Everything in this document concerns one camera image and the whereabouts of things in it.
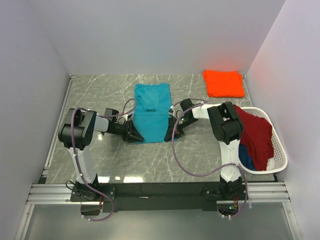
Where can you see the folded orange t shirt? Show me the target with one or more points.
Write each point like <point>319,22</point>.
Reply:
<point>223,84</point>

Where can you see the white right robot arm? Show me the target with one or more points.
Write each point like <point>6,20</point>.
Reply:
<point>227,128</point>

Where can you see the white laundry basket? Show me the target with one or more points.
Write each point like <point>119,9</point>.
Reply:
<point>280,160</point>

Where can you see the teal polo shirt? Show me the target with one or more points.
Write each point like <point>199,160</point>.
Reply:
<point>151,115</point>

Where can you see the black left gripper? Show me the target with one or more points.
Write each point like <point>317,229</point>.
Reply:
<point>131,134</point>

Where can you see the dark red shirt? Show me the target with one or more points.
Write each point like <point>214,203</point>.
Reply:
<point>257,138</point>

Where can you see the aluminium frame rail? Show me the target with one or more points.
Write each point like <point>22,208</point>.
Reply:
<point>58,194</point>

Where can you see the blue shirt in basket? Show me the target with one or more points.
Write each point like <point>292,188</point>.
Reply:
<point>244,157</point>

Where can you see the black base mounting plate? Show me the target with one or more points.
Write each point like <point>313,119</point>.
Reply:
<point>158,196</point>

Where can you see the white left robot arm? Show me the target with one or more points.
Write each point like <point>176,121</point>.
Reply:
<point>76,133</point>

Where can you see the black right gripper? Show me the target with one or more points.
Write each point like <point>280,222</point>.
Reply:
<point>169,136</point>

